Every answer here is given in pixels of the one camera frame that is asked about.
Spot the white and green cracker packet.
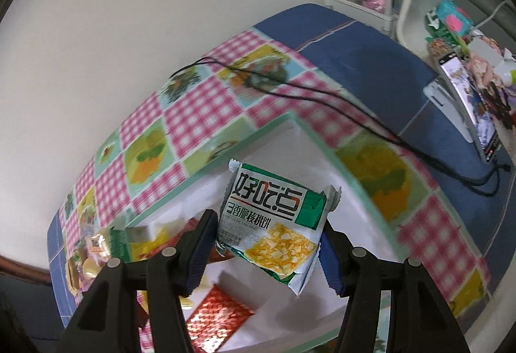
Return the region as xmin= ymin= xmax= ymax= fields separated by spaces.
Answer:
xmin=215 ymin=159 xmax=342 ymax=297

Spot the clear packet with steamed cake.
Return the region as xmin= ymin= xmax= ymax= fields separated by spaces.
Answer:
xmin=81 ymin=230 xmax=114 ymax=261

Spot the pink checked plastic tablecloth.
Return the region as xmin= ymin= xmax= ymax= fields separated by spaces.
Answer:
xmin=56 ymin=28 xmax=494 ymax=353

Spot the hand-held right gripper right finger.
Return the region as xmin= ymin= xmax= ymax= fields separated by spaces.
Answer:
xmin=318 ymin=222 xmax=472 ymax=353

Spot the teal box with pink print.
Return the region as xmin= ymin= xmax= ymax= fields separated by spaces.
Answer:
xmin=435 ymin=0 xmax=473 ymax=35

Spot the shiny orange-red snack packet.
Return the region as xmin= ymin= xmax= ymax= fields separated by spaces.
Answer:
xmin=183 ymin=284 xmax=258 ymax=353

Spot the small green carton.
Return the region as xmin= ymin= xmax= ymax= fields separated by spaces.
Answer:
xmin=424 ymin=10 xmax=448 ymax=43

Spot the white box with mint rim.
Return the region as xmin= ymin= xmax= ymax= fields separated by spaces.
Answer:
xmin=109 ymin=113 xmax=408 ymax=353

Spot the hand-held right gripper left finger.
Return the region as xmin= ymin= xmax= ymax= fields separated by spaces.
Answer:
xmin=60 ymin=209 xmax=218 ymax=353

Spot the white phone stand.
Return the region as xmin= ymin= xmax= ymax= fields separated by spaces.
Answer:
xmin=423 ymin=79 xmax=480 ymax=144

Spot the black cable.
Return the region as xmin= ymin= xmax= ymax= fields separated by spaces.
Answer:
xmin=169 ymin=58 xmax=512 ymax=197

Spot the yellow snack packet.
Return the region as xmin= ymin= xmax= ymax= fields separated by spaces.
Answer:
xmin=127 ymin=226 xmax=172 ymax=263

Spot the smartphone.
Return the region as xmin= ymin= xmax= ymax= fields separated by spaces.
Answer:
xmin=437 ymin=52 xmax=502 ymax=164

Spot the doll figure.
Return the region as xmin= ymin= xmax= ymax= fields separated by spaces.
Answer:
xmin=463 ymin=38 xmax=516 ymax=124

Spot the brown wooden rail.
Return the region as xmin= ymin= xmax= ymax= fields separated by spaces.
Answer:
xmin=0 ymin=254 xmax=51 ymax=285

